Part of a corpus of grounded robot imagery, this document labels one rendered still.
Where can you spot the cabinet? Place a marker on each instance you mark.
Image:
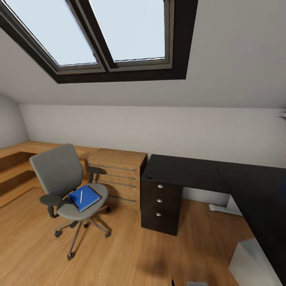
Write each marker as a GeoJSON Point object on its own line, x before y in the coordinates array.
{"type": "Point", "coordinates": [160, 206]}
{"type": "Point", "coordinates": [120, 172]}

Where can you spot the fixed window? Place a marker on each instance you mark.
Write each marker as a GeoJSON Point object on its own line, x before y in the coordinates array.
{"type": "Point", "coordinates": [89, 41]}

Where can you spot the desk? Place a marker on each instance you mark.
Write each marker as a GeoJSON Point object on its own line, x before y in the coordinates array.
{"type": "Point", "coordinates": [258, 193]}

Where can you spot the swivel chair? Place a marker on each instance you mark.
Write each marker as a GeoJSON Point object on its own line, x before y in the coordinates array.
{"type": "Point", "coordinates": [60, 172]}

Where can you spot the desktop computer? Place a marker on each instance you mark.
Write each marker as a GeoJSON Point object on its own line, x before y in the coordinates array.
{"type": "Point", "coordinates": [250, 266]}

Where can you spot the folder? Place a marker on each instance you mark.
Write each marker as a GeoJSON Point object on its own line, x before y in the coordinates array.
{"type": "Point", "coordinates": [88, 198]}

